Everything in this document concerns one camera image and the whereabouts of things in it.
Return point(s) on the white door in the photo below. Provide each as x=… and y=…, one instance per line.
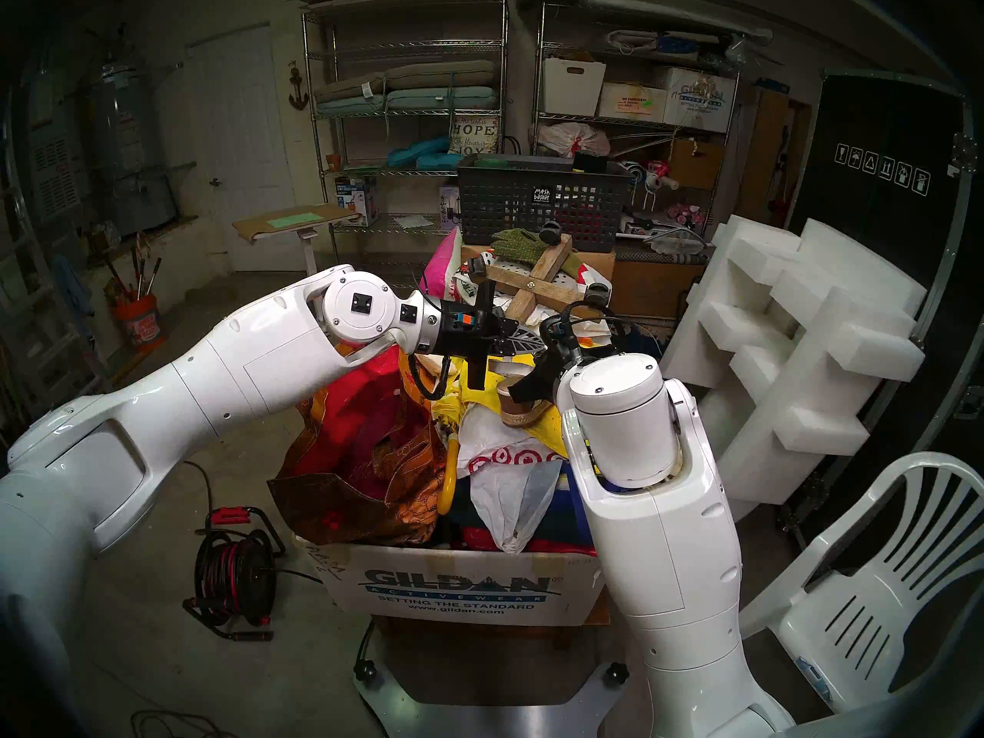
x=242, y=144

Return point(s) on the large brown box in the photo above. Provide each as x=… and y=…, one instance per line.
x=657, y=287

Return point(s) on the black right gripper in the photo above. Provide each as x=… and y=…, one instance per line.
x=557, y=344

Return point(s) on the small Gildan cardboard box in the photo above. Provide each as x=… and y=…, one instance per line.
x=699, y=102

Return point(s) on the dark anchor wall ornament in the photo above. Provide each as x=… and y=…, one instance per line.
x=298, y=94

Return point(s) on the blue white product box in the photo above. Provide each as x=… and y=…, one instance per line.
x=357, y=198

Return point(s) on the white red-print plastic bag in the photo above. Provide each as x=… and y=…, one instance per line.
x=515, y=498

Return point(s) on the pink white plastic bag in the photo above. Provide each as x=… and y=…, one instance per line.
x=573, y=138

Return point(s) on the wooden cross caster dolly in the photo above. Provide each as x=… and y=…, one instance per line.
x=550, y=275

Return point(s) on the HOPE text pillow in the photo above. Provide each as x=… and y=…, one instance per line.
x=474, y=135

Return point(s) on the grey water heater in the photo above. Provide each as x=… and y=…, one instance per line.
x=138, y=160

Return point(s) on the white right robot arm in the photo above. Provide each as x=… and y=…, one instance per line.
x=669, y=575

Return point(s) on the red fabric item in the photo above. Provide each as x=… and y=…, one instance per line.
x=477, y=540

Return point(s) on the teal seat cushion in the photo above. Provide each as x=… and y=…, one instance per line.
x=442, y=100

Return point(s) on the white stand cardboard-top table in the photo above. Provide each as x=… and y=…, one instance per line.
x=292, y=221

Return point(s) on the cream fabric piece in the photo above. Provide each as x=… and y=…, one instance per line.
x=440, y=365

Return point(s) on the red orange patterned bag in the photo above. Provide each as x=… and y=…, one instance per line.
x=361, y=452

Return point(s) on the large Gildan cardboard box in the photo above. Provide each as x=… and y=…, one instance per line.
x=461, y=583

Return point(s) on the brown cardboard box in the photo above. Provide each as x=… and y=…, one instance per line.
x=696, y=164

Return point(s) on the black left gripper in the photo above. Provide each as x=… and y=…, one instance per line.
x=461, y=329

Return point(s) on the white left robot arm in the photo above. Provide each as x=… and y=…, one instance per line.
x=231, y=367

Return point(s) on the dark blue fabric bag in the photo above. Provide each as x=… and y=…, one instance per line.
x=578, y=506

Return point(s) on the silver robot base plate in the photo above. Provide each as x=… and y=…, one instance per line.
x=492, y=725

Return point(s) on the white foam packing block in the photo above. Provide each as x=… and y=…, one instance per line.
x=784, y=337

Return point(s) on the turquoise folded cushion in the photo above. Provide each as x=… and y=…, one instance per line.
x=419, y=152

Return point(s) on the black plastic mesh basket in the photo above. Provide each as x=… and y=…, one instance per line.
x=500, y=198

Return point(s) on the white storage bin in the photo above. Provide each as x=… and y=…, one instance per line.
x=573, y=91

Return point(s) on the crumpled clear plastic bag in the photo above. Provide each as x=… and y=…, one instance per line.
x=675, y=241

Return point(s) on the beige seat cushion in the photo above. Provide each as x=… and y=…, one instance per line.
x=350, y=91
x=442, y=74

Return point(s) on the white plastic chair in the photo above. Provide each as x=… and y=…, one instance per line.
x=869, y=613

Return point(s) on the tan wooden board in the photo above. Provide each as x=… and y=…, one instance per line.
x=765, y=156

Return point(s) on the pink flowers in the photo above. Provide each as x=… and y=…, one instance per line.
x=684, y=214

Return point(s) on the green knit gloves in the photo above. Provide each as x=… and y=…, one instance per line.
x=519, y=244

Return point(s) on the small labelled cardboard box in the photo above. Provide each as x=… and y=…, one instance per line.
x=630, y=102

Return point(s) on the orange bucket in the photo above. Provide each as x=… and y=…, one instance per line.
x=138, y=327

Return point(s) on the black flight case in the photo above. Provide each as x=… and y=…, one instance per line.
x=884, y=121

